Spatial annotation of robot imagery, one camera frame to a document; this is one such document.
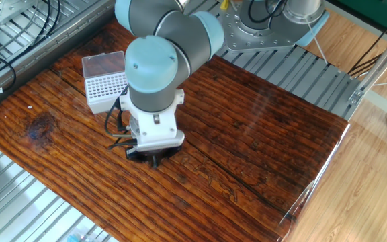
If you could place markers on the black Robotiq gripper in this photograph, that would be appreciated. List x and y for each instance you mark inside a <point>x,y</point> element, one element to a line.
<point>139,155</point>

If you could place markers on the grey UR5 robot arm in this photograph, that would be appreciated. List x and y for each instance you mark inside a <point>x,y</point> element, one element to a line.
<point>156,67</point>

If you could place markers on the white pipette tip holder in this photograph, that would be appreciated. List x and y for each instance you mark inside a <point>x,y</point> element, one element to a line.
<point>104,94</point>

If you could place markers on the clear plastic holder lid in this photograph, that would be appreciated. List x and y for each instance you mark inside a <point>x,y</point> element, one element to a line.
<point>102,64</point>

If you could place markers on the clear tray blue items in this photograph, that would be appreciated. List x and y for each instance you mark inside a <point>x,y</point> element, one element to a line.
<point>79,237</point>

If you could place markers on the silver robot mounting plate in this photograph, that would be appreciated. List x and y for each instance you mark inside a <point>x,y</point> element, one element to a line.
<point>247,37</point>

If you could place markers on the yellow clip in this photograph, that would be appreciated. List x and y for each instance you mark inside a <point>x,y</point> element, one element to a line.
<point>224,4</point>

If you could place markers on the perforated metal plate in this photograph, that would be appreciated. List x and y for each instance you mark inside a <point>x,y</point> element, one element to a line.
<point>2,8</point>

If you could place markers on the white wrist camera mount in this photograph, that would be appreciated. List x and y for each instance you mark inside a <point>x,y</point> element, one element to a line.
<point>156,131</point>

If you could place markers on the aluminium corner post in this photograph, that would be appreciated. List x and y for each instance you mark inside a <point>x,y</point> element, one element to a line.
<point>378,64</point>

